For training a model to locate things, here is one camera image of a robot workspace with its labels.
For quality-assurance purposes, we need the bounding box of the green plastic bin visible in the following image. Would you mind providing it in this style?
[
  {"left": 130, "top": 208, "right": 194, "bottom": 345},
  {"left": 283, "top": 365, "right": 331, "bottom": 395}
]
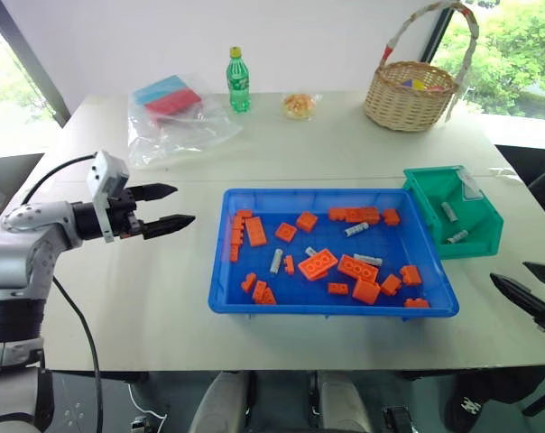
[{"left": 402, "top": 165, "right": 505, "bottom": 261}]

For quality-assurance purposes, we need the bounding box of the grey rounded robot leg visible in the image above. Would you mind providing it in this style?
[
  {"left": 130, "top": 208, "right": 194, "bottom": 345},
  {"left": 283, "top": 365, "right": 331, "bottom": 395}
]
[
  {"left": 189, "top": 371, "right": 252, "bottom": 433},
  {"left": 318, "top": 371, "right": 374, "bottom": 433}
]

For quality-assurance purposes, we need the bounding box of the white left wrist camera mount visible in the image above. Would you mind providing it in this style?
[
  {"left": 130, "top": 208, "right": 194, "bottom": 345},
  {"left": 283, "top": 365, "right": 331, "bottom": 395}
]
[{"left": 85, "top": 150, "right": 130, "bottom": 244}]

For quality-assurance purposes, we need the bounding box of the black window pillar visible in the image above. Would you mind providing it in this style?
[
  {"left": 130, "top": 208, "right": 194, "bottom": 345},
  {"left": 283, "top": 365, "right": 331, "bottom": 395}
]
[{"left": 0, "top": 0, "right": 71, "bottom": 131}]

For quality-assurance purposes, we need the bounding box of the silver robot torso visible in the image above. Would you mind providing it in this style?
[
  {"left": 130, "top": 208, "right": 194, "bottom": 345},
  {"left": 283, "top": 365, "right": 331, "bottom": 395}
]
[{"left": 0, "top": 367, "right": 56, "bottom": 433}]

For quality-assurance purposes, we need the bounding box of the red block stack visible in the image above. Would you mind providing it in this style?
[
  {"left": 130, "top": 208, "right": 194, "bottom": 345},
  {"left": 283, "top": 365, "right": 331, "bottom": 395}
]
[{"left": 144, "top": 87, "right": 202, "bottom": 124}]

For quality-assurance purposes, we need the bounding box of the white label card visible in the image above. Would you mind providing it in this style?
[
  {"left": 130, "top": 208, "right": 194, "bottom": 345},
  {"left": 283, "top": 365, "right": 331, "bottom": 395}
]
[{"left": 460, "top": 172, "right": 484, "bottom": 202}]

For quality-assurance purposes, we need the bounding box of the green plastic soda bottle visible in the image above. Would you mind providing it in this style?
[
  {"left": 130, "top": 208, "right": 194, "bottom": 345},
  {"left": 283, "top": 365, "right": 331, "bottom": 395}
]
[{"left": 226, "top": 45, "right": 253, "bottom": 115}]

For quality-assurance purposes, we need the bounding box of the long orange block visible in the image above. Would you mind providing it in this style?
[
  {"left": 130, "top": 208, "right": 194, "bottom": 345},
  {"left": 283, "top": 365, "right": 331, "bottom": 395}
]
[{"left": 346, "top": 206, "right": 382, "bottom": 225}]

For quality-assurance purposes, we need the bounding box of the light blue block stack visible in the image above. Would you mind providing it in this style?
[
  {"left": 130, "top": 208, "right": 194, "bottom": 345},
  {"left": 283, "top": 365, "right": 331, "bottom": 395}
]
[{"left": 132, "top": 75, "right": 189, "bottom": 106}]

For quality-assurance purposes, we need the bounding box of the wrapped snack bowl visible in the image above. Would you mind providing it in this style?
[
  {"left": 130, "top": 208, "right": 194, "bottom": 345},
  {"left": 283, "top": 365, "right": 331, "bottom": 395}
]
[{"left": 279, "top": 91, "right": 322, "bottom": 121}]

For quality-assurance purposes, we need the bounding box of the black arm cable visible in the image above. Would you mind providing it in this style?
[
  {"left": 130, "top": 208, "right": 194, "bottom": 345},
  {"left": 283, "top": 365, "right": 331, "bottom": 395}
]
[{"left": 51, "top": 275, "right": 105, "bottom": 433}]

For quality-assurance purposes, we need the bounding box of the black cap with logo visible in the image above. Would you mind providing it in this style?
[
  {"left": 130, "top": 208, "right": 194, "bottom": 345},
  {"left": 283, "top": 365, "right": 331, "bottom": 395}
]
[{"left": 442, "top": 372, "right": 508, "bottom": 433}]

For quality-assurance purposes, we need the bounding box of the black window frame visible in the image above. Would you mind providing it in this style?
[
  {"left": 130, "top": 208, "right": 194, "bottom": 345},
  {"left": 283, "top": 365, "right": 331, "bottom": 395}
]
[{"left": 422, "top": 7, "right": 455, "bottom": 68}]

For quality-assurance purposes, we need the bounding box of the blue plastic tray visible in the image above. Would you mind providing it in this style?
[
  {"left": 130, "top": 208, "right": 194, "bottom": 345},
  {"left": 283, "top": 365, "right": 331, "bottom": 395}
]
[{"left": 208, "top": 188, "right": 460, "bottom": 322}]

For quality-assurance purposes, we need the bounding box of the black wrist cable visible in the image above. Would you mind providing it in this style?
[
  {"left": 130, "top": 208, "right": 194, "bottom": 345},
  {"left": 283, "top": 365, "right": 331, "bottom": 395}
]
[{"left": 21, "top": 153, "right": 97, "bottom": 207}]

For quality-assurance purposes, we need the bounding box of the clear plastic bag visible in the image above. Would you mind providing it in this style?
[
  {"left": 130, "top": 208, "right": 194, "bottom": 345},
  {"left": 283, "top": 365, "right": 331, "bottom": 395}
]
[{"left": 126, "top": 73, "right": 245, "bottom": 170}]

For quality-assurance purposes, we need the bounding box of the square orange block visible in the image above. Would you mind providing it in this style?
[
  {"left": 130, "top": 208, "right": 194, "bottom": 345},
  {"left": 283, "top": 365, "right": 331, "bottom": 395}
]
[
  {"left": 380, "top": 273, "right": 403, "bottom": 297},
  {"left": 274, "top": 221, "right": 299, "bottom": 243},
  {"left": 399, "top": 264, "right": 423, "bottom": 287},
  {"left": 295, "top": 211, "right": 319, "bottom": 234}
]

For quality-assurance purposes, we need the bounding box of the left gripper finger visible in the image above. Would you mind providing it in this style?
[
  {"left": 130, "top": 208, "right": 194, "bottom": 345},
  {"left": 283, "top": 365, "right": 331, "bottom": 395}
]
[
  {"left": 134, "top": 182, "right": 180, "bottom": 203},
  {"left": 142, "top": 215, "right": 197, "bottom": 241}
]

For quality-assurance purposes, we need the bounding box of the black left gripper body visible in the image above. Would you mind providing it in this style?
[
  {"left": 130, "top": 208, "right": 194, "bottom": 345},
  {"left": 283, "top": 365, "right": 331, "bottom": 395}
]
[{"left": 107, "top": 187, "right": 146, "bottom": 241}]

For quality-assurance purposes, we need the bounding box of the black stand leg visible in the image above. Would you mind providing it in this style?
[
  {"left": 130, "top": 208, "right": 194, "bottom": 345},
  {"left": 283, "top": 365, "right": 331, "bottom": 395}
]
[{"left": 522, "top": 381, "right": 545, "bottom": 418}]

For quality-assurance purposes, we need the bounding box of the white string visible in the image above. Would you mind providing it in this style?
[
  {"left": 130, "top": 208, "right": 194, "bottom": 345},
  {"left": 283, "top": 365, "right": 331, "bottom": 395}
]
[{"left": 487, "top": 167, "right": 520, "bottom": 184}]

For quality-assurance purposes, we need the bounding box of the wicker basket with handle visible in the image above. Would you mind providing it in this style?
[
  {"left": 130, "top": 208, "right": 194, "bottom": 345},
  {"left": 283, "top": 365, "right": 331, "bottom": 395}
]
[{"left": 363, "top": 0, "right": 481, "bottom": 134}]

